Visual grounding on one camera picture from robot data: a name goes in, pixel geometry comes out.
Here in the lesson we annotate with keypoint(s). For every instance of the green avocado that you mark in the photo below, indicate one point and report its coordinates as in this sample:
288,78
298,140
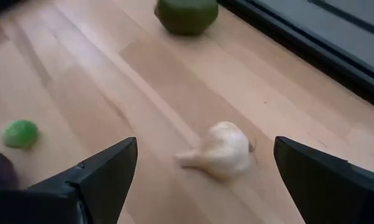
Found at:
186,15

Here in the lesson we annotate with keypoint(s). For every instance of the small green sprout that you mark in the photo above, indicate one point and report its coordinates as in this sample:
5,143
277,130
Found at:
20,133

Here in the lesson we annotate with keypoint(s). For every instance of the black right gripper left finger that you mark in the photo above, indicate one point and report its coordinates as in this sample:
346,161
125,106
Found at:
65,202

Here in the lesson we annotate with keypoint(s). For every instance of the white garlic bulb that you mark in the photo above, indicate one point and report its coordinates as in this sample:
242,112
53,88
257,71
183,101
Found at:
224,149

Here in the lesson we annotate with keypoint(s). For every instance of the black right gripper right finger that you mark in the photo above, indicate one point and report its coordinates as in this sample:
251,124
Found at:
336,196

